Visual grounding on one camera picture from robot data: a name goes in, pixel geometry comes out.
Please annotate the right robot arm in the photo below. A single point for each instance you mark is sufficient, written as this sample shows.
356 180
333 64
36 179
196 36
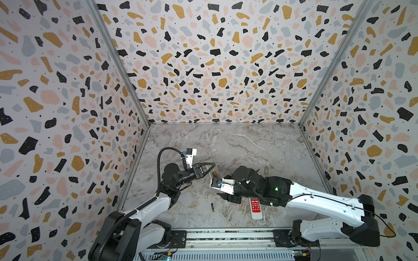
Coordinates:
345 218

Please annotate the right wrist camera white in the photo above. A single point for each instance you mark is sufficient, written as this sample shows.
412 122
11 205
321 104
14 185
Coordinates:
224 185

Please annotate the red and white remote control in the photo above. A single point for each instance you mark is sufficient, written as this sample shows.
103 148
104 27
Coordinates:
255 208

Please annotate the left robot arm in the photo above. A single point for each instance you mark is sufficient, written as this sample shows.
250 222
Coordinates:
140 208

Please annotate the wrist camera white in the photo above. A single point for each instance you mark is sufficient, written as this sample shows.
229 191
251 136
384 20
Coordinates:
189 155
224 185

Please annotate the aluminium mounting rail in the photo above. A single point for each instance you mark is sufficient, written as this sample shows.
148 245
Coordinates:
249 244

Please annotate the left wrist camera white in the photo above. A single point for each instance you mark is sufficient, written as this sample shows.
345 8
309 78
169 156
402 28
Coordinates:
189 155

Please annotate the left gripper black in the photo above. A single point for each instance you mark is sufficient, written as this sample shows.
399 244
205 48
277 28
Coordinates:
198 172

